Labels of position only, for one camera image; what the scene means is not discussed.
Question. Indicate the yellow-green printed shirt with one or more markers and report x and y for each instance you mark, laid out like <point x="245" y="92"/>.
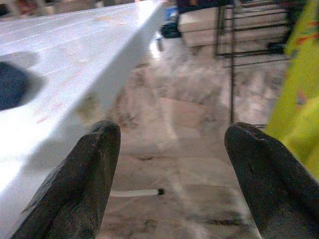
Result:
<point x="299" y="99"/>

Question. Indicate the white folding table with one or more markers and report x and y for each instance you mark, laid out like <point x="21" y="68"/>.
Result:
<point x="74" y="49"/>

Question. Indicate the black shoe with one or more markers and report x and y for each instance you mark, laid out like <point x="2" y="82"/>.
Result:
<point x="170" y="31"/>

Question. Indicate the navy blue garment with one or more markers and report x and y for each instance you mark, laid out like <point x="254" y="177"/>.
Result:
<point x="11" y="87"/>

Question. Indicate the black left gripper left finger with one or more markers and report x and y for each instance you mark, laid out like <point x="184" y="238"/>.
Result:
<point x="82" y="179"/>

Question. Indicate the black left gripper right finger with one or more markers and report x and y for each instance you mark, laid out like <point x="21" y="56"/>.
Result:
<point x="269" y="179"/>

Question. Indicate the small blue object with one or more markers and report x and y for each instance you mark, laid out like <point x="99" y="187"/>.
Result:
<point x="172" y="13"/>

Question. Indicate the black metal drying rack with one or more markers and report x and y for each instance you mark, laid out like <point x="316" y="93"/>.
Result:
<point x="232" y="74"/>

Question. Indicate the white tube with black tip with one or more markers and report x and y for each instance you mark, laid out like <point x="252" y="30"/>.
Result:
<point x="134" y="192"/>

